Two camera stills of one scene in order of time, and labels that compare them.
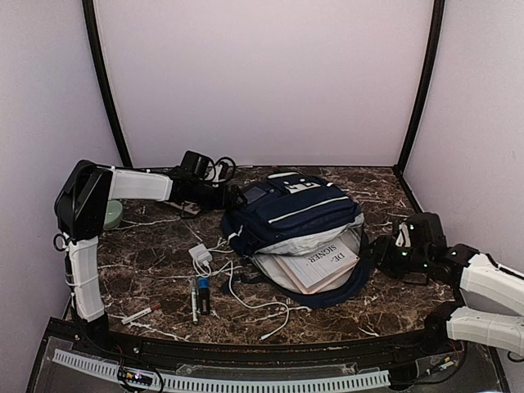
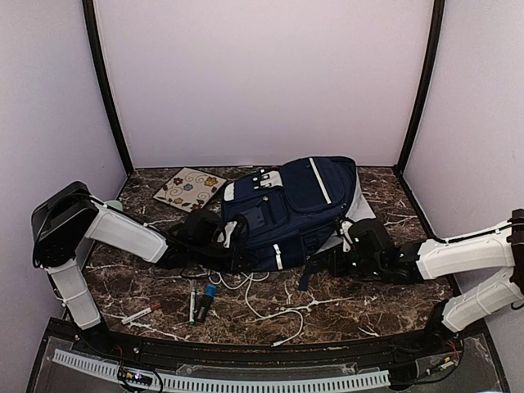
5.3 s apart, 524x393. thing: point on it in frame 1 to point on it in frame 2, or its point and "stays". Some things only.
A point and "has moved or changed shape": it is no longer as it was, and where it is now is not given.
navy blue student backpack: x=286 y=212 has moved or changed shape
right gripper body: x=395 y=264 to x=342 y=268
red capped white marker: x=142 y=314 stays
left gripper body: x=231 y=205 to x=231 y=264
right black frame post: x=436 y=31 stays
